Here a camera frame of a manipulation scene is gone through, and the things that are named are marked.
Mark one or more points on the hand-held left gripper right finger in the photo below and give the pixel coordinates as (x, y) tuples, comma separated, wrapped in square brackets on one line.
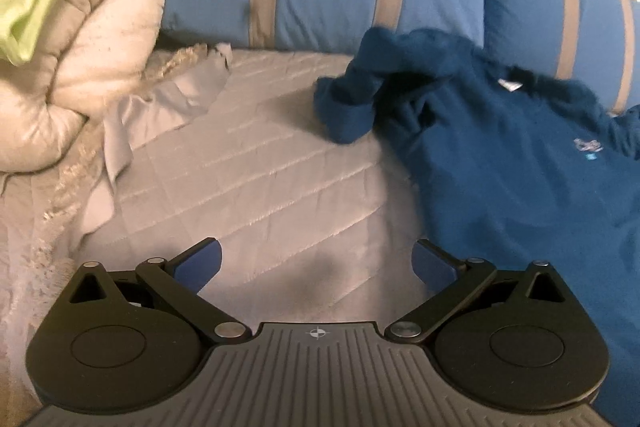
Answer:
[(430, 264)]

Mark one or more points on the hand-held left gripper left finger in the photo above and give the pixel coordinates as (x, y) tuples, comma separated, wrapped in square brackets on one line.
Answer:
[(200, 264)]

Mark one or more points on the blue sweatshirt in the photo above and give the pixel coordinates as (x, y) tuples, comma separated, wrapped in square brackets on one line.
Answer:
[(500, 167)]

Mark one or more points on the grey quilted bed cover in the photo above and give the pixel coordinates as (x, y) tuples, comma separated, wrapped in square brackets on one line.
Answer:
[(260, 167)]

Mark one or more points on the beige fuzzy blanket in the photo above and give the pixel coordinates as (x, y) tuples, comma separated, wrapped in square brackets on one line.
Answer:
[(60, 187)]

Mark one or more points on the crumpled light grey sheet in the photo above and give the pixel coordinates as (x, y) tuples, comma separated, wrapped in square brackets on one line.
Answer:
[(150, 112)]

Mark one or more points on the white padded duvet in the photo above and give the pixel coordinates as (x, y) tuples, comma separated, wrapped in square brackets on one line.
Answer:
[(100, 32)]

